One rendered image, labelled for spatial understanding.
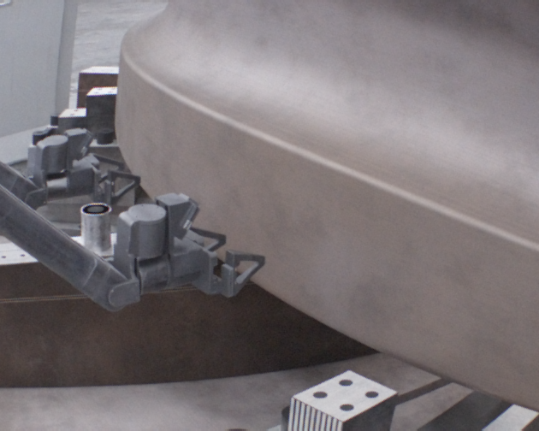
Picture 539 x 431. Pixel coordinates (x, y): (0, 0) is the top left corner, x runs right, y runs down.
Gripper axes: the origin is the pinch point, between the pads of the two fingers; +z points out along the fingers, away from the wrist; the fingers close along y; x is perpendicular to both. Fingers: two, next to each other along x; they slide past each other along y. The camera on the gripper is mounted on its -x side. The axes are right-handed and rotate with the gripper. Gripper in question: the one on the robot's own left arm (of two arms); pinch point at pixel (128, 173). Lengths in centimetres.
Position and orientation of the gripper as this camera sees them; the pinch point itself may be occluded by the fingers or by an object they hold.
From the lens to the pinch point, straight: 180.4
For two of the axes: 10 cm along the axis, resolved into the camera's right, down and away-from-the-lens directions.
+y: -4.7, -3.3, 8.2
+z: 8.8, -1.3, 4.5
